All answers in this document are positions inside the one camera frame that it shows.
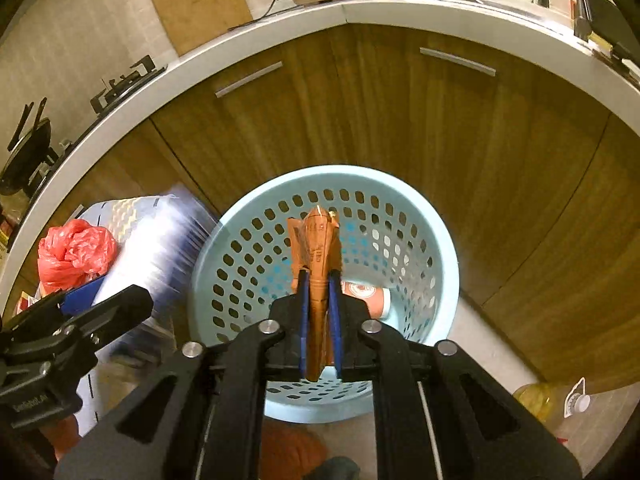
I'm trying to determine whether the black power cable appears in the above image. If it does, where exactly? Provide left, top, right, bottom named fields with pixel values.
left=227, top=0, right=296, bottom=31

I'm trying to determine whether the steel faucet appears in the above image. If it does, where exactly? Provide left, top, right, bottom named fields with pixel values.
left=570, top=0, right=586, bottom=41

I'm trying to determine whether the red plastic bag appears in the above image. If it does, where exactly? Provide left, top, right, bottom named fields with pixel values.
left=37, top=219, right=120, bottom=296

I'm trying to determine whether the silver cabinet handle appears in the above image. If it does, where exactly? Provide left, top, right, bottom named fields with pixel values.
left=215, top=61, right=284, bottom=98
left=419, top=47, right=497, bottom=77

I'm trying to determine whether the black gas hob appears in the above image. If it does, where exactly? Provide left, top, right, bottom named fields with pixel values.
left=90, top=55, right=168, bottom=113

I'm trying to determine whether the wooden cutting board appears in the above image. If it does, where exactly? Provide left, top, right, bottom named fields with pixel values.
left=141, top=0, right=253, bottom=57

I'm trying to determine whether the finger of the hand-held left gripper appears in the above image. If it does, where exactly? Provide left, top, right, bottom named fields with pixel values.
left=55, top=285, right=154, bottom=350
left=0, top=279, right=108, bottom=335

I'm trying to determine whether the light blue plastic basket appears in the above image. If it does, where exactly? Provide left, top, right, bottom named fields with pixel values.
left=189, top=164, right=460, bottom=423

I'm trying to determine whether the orange cloth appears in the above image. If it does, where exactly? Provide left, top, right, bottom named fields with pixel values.
left=260, top=419, right=328, bottom=480

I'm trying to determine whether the black wok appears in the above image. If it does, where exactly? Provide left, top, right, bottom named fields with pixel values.
left=0, top=97, right=53, bottom=196

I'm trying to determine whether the black rectangular object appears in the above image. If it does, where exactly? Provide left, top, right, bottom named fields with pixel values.
left=580, top=0, right=640, bottom=86

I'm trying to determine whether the clear cooking oil bottle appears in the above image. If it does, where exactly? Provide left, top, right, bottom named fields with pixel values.
left=512, top=377, right=640, bottom=461

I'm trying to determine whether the brown paper bag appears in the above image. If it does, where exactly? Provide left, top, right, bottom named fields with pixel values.
left=287, top=205, right=343, bottom=383

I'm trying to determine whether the patterned grey tablecloth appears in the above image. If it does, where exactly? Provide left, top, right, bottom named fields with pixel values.
left=35, top=185, right=221, bottom=441

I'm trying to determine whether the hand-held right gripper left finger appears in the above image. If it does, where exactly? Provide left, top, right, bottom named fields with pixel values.
left=54, top=270, right=308, bottom=480

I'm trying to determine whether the red and white paper cup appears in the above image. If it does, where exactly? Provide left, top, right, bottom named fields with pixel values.
left=341, top=280, right=392, bottom=320

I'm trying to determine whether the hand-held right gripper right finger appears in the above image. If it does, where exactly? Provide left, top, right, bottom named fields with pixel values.
left=327, top=270, right=583, bottom=480

